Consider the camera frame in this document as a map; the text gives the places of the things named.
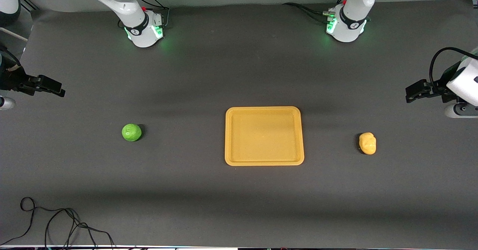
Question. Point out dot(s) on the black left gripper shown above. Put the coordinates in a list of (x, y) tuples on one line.
[(440, 88)]

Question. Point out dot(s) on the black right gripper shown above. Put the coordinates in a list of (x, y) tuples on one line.
[(13, 81)]

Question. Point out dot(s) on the yellow potato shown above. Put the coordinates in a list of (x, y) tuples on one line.
[(368, 143)]

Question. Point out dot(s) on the green apple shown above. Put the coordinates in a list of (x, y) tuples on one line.
[(131, 132)]

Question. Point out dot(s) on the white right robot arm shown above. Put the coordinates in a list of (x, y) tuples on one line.
[(127, 7)]

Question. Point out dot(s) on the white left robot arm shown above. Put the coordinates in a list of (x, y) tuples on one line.
[(353, 15)]

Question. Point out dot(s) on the yellow plastic tray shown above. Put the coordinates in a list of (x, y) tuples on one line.
[(264, 138)]

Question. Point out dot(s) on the white rod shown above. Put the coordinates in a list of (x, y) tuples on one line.
[(13, 33)]

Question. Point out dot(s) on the dark grey table mat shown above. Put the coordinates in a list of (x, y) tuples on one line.
[(224, 74)]

